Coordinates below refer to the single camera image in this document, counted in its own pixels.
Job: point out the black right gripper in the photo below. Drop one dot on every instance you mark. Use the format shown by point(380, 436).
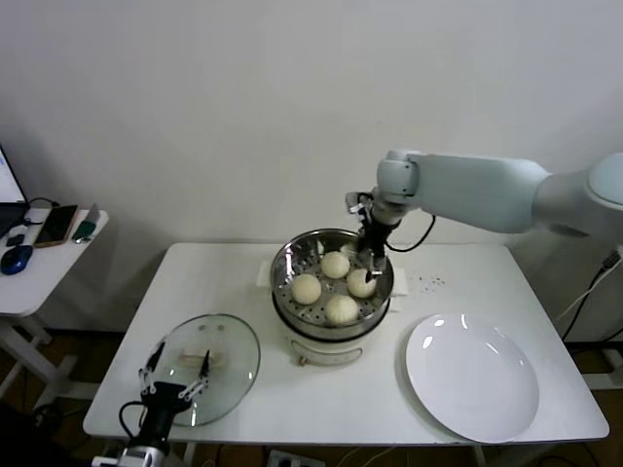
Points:
point(375, 236)

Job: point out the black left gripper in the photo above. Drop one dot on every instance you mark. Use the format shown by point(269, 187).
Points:
point(163, 404)

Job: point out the white steamed baozi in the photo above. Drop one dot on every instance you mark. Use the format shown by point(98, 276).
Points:
point(340, 310)
point(335, 265)
point(305, 288)
point(357, 288)

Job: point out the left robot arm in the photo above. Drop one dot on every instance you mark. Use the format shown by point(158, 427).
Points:
point(146, 452)

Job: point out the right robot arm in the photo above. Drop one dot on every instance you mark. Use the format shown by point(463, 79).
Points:
point(462, 190)

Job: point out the perforated steel steamer basket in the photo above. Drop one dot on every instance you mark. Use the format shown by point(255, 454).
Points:
point(287, 262)

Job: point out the dark crumbs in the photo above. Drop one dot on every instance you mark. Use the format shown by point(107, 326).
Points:
point(433, 278)

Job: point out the white electric cooker pot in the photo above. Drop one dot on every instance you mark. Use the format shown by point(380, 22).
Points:
point(321, 348)

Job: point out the white power strip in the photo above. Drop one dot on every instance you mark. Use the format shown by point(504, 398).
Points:
point(292, 459)

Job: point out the large white plate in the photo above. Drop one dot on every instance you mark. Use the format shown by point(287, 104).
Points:
point(462, 379)

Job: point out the white side table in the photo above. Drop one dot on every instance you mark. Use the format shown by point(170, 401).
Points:
point(48, 282)

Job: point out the smartphone with orange case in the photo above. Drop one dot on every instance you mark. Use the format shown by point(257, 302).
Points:
point(56, 226)

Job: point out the blue computer mouse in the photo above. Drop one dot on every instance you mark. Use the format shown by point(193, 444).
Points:
point(14, 258)

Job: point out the small black device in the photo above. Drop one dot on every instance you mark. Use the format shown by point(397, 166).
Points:
point(14, 240)

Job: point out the black laptop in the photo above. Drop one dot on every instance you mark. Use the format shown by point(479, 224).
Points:
point(7, 214)

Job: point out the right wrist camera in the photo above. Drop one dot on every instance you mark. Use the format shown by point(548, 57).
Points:
point(356, 202)

